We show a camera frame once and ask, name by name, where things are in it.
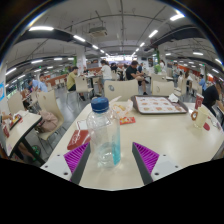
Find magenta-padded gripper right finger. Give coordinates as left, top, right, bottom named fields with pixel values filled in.
left=131, top=141, right=183, bottom=185

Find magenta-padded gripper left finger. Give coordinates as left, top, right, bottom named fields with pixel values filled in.
left=40, top=141, right=92, bottom=185

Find clear blue-capped water bottle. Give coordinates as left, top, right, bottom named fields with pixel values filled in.
left=85, top=96, right=122, bottom=169

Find white printed card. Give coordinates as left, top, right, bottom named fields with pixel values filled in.
left=75, top=118, right=89, bottom=131

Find red sauce packet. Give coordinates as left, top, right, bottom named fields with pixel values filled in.
left=119, top=116, right=137, bottom=126

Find pink bag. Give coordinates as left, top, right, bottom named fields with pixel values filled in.
left=38, top=109, right=60, bottom=133

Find brown food tray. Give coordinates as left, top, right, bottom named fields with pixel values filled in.
left=130, top=94, right=190, bottom=115

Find neighbouring cream table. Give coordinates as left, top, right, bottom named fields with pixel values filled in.
left=0, top=109, right=43, bottom=158

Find crumpled white napkin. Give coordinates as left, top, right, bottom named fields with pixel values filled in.
left=167, top=93, right=180, bottom=103

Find cream chair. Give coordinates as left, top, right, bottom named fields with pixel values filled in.
left=103, top=78, right=140, bottom=102
left=151, top=80, right=175, bottom=97

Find far cream chairs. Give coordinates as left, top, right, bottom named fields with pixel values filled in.
left=6, top=66, right=201, bottom=141

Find person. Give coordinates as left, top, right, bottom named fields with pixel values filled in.
left=66, top=66, right=86, bottom=101
left=201, top=79, right=224, bottom=118
left=125, top=60, right=149, bottom=96
left=96, top=59, right=113, bottom=96
left=198, top=73, right=208, bottom=91
left=28, top=73, right=49, bottom=94

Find ceiling air conditioner unit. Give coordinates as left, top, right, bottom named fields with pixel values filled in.
left=88, top=25, right=109, bottom=38

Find ceiling lights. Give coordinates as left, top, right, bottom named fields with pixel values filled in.
left=4, top=11, right=224, bottom=83

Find cream mug with brown handle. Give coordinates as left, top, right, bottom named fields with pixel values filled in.
left=190, top=105, right=210, bottom=129

